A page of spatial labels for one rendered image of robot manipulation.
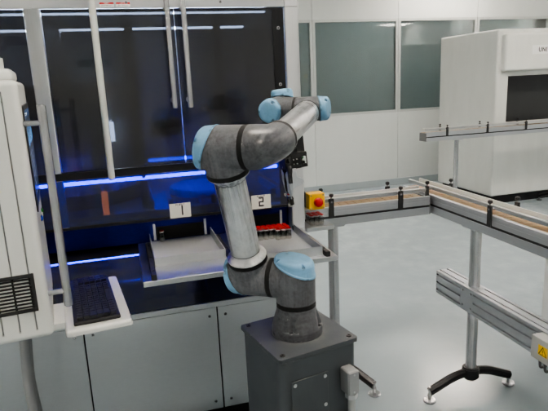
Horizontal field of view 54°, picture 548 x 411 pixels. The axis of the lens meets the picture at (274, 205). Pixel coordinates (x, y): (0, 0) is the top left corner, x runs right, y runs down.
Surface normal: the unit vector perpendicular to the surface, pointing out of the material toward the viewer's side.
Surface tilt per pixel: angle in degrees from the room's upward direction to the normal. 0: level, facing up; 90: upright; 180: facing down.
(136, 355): 90
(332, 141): 90
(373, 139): 90
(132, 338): 90
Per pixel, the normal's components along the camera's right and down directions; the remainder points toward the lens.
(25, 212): 0.38, 0.19
